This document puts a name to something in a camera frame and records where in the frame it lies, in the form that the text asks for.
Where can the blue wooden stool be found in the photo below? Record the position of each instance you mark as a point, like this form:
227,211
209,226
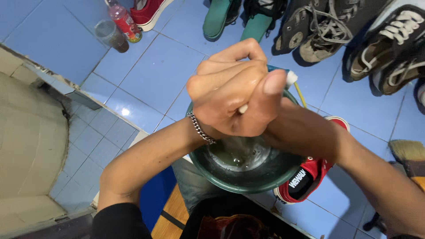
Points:
156,196

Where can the black bag with red cloth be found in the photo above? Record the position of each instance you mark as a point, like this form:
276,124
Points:
232,222

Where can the dark sneaker with white laces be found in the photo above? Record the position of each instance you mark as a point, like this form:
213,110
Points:
381,43
401,74

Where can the person's black sleeve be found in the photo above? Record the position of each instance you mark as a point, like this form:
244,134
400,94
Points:
119,222

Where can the gray canvas sneaker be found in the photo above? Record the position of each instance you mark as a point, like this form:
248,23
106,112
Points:
294,30
332,36

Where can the clear plastic cup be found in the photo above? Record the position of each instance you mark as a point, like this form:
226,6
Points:
111,35

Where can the small black object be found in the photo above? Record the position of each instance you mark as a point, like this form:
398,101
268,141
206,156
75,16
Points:
375,223

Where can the red label drink bottle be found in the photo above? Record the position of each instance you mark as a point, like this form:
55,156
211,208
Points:
126,23

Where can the wooden scrub brush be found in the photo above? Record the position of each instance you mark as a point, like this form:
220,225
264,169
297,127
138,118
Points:
410,159

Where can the yellow stick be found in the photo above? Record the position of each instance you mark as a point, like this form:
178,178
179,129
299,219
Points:
300,95

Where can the person's jeans leg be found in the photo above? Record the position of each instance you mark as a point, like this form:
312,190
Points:
192,186

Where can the green plastic basin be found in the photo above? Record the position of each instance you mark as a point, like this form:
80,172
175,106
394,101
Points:
252,179

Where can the person's left hand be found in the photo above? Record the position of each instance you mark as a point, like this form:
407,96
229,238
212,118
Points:
225,109

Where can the teal white-tipped brush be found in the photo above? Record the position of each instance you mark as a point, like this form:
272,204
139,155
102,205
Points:
291,78

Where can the dark shoe with white sole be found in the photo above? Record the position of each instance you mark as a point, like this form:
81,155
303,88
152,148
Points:
420,98

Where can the red canvas sneaker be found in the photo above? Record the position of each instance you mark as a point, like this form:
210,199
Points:
149,15
303,181

